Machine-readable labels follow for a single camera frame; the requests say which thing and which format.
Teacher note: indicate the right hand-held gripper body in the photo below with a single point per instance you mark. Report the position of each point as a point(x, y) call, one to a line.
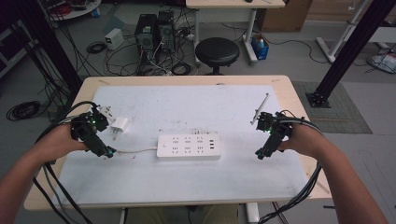
point(275, 130)

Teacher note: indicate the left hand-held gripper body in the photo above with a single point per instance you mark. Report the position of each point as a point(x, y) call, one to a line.
point(90, 137)

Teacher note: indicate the white charger plug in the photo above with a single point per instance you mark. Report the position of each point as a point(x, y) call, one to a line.
point(120, 123)

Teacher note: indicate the person's right hand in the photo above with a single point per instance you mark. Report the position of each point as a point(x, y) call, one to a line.
point(305, 140)

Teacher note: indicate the person's left hand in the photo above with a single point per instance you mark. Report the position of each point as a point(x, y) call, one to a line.
point(59, 140)

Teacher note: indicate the wooden table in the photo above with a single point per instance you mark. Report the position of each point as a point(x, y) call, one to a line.
point(289, 101)

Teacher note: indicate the blue box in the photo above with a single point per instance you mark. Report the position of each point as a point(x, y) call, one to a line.
point(260, 51)

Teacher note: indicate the grey floor mat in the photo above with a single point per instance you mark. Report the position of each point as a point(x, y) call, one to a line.
point(342, 118)

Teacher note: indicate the black round stool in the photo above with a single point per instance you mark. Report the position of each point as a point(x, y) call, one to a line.
point(217, 51)

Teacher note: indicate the white power supply box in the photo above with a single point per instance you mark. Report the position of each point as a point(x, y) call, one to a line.
point(114, 38)

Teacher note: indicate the white power strip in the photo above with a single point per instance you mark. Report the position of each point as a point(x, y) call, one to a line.
point(186, 154)

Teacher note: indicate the large black computer tower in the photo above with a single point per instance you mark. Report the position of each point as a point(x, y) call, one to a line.
point(146, 37)

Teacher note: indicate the white table leg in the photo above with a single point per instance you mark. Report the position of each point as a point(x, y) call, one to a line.
point(252, 213)

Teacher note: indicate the brown cardboard box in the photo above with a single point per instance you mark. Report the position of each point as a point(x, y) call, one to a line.
point(285, 15)

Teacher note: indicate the small black computer tower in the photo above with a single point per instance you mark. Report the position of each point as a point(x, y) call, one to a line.
point(166, 29)

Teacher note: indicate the white table mat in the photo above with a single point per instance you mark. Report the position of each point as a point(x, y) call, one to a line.
point(186, 183)

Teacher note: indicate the round white table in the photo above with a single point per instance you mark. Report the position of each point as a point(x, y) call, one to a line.
point(77, 11)

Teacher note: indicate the white metal stand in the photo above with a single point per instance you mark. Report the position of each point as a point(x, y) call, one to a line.
point(339, 40)

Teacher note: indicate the wooden desk with white legs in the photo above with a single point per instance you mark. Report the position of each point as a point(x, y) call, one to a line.
point(233, 3)

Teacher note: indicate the clear plastic bag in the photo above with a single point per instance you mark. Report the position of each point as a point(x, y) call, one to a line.
point(383, 62)

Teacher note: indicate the black metal post with base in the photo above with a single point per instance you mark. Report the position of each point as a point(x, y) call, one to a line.
point(351, 46)

